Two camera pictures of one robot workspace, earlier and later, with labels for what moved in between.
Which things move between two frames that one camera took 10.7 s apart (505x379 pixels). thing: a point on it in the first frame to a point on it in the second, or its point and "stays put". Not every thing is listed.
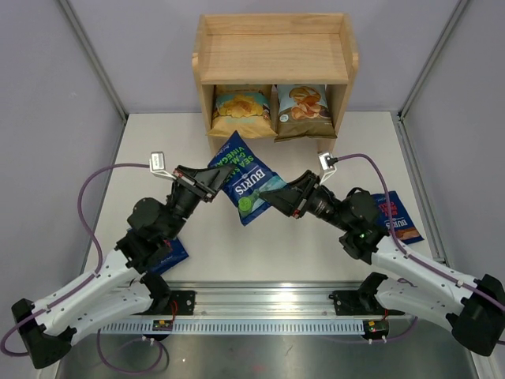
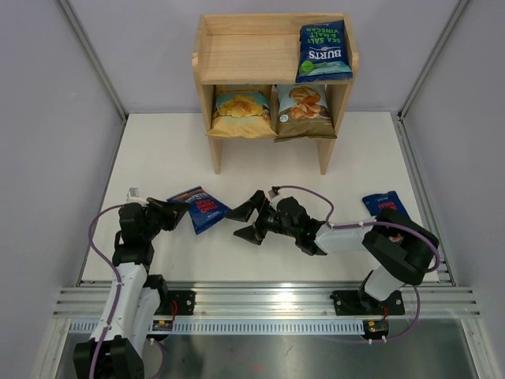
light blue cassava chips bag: x=304 y=110 stays put
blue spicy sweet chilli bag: x=177 y=254 to x=204 y=209
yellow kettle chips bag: x=245 y=108 stays put
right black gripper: x=295 y=198 to x=257 y=233
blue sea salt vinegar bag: x=247 y=181 to x=323 y=52
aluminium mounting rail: x=261 y=298 stays put
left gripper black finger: x=212 y=178 to x=179 y=208
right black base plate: x=347 y=303 stays put
